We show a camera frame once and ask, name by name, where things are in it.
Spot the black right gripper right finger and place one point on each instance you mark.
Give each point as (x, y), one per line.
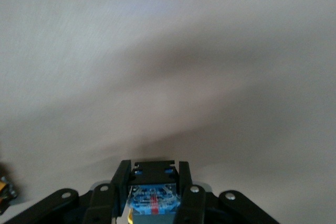
(194, 205)

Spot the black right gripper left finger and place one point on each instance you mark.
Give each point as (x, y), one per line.
(99, 208)

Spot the yellow button red-marked contact block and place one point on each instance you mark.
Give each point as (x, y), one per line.
(153, 176)

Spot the red button orange-banded body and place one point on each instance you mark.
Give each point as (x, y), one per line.
(6, 192)

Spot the brown table cover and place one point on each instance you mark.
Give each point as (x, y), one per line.
(168, 64)

